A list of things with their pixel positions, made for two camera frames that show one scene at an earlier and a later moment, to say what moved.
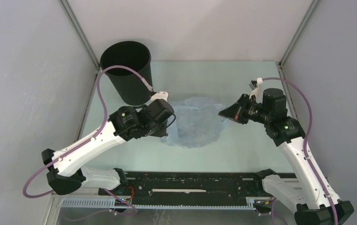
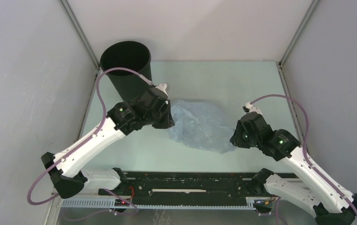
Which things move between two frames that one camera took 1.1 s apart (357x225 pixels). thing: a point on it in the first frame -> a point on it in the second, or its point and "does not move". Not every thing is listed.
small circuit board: (118, 202) does not move
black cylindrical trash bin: (126, 84) does not move
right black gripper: (236, 112) -> (235, 139)
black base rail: (192, 187) does not move
